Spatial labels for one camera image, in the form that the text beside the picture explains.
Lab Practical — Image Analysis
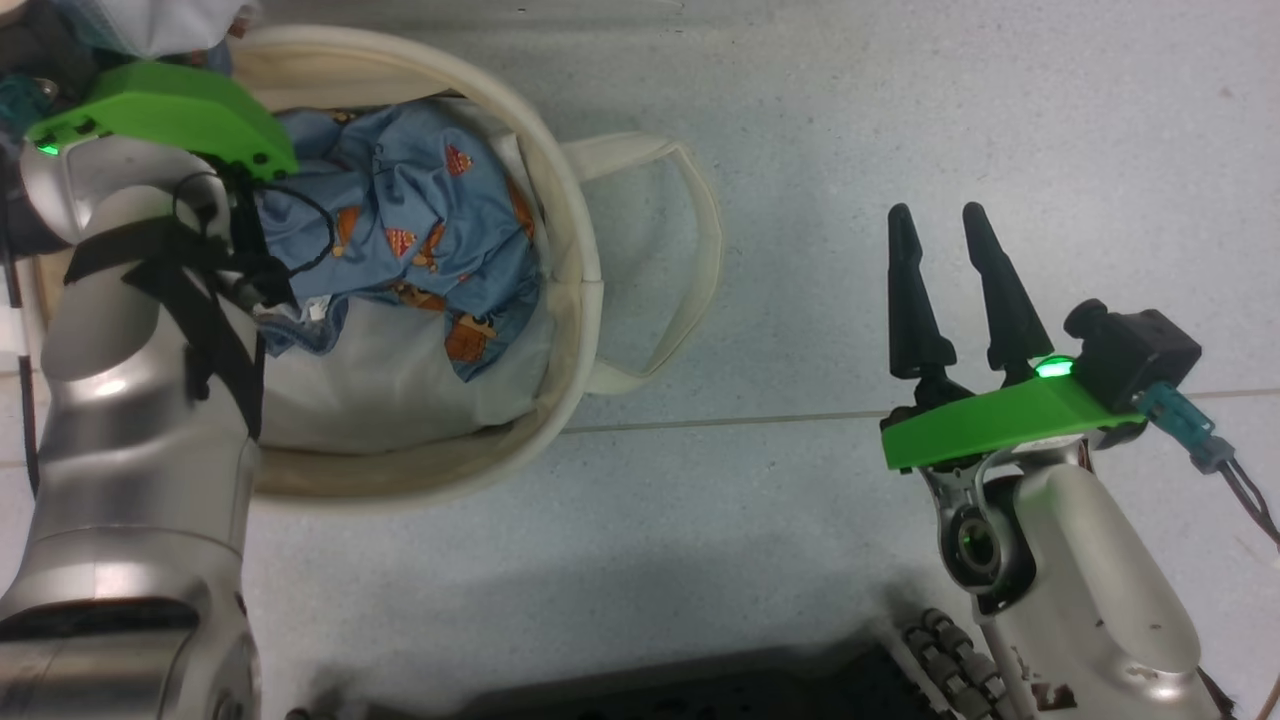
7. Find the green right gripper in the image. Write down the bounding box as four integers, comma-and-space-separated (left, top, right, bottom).
880, 202, 1146, 471

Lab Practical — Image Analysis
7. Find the left camera cable teal plug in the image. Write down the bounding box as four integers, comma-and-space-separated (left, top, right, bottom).
0, 75, 56, 136

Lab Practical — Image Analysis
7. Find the cream fabric laundry basket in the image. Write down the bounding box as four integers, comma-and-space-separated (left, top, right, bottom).
20, 25, 723, 513

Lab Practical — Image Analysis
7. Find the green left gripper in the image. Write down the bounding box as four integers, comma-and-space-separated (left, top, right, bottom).
27, 60, 301, 183

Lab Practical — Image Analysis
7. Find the blue orange-patterned garment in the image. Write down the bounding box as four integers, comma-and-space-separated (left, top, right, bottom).
250, 100, 546, 383

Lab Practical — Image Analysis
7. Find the thin black left gripper cable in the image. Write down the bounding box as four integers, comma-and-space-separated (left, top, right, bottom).
170, 170, 338, 311

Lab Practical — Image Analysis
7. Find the pale white-blue garment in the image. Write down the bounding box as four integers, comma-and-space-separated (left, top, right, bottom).
50, 0, 263, 63

